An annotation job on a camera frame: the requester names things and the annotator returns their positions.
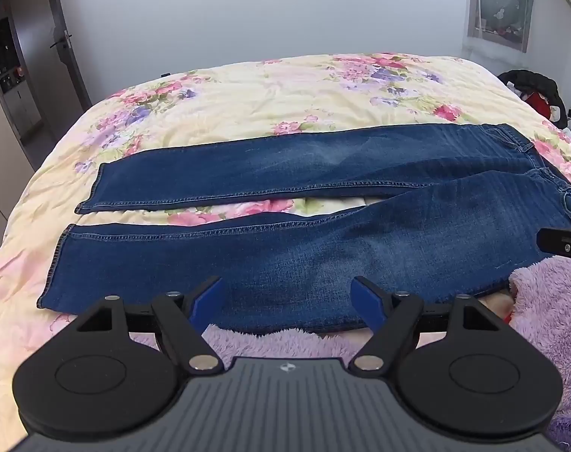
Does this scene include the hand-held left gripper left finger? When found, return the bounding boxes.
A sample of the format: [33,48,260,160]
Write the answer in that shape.
[72,276,224,372]

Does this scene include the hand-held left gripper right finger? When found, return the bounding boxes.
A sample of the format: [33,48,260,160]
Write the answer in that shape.
[350,276,504,372]

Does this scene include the grey door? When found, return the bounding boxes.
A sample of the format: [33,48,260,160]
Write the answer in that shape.
[40,0,94,110]

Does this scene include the blue denim pants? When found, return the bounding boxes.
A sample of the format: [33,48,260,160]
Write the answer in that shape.
[37,122,571,335]

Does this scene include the dark hallway cabinet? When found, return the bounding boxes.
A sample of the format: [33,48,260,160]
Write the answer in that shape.
[0,0,47,144]

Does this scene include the floral quilt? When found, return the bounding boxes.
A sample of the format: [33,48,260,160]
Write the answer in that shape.
[0,52,571,436]

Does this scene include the black clothing pile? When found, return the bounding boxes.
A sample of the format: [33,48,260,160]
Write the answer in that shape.
[497,69,568,129]

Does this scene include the purple fuzzy blanket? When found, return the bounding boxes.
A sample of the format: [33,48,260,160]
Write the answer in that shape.
[129,254,571,449]

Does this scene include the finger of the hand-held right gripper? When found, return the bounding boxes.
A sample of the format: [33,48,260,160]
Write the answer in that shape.
[537,228,571,279]

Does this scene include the grey printed wall cloth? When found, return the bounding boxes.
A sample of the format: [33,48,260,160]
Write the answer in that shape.
[464,0,543,53]

